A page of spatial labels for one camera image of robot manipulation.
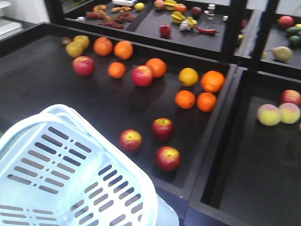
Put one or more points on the light blue plastic basket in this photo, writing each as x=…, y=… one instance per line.
x=57, y=170

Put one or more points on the red apple lower left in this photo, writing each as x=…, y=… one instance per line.
x=162, y=129

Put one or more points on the red apple front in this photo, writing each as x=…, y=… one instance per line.
x=130, y=141

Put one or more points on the small orange left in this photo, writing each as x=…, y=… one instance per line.
x=185, y=99

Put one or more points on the small orange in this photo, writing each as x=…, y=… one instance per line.
x=185, y=99
x=206, y=102

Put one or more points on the red apple middle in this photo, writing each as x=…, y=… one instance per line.
x=142, y=76

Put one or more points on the large orange grapefruit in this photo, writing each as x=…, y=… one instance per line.
x=158, y=67

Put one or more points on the red apple bottom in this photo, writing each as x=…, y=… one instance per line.
x=168, y=158

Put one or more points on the yellow round citrus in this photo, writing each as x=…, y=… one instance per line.
x=188, y=77

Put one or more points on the small orange mandarin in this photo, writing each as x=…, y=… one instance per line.
x=117, y=70

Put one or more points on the small orange right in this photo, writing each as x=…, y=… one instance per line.
x=206, y=102

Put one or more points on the black wooden produce stand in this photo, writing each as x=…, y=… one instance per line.
x=233, y=171

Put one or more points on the orange with knob right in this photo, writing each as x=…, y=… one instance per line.
x=123, y=49

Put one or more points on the orange with knob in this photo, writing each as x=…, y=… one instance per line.
x=103, y=46
x=123, y=49

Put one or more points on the bright orange knobbed orange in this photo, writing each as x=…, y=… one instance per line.
x=212, y=81

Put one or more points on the red apple far left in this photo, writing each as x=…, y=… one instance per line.
x=83, y=66

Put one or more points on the orange with knob left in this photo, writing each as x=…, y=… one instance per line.
x=103, y=46

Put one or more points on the dark red bell pepper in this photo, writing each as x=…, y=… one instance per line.
x=165, y=31

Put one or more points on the white garlic bulb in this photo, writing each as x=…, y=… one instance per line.
x=184, y=26

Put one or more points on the yellow pear-apple rear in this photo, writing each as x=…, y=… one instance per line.
x=82, y=39

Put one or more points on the yellow pear-apple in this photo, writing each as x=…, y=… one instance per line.
x=82, y=39
x=74, y=49

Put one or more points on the yellow starfruit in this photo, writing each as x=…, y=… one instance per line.
x=177, y=17

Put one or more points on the yellow pear-apple front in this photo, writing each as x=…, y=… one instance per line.
x=74, y=49

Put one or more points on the red chili pepper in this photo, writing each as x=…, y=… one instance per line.
x=206, y=31

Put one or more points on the brown mushroom cap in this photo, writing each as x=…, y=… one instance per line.
x=66, y=40

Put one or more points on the pink-green peach left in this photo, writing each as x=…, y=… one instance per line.
x=269, y=115

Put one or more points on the pink-green peach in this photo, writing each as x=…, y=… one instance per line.
x=290, y=113
x=269, y=115

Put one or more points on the pink-green peach right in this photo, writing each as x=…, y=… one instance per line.
x=290, y=113

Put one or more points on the red apple by peaches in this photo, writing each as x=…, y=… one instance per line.
x=290, y=96

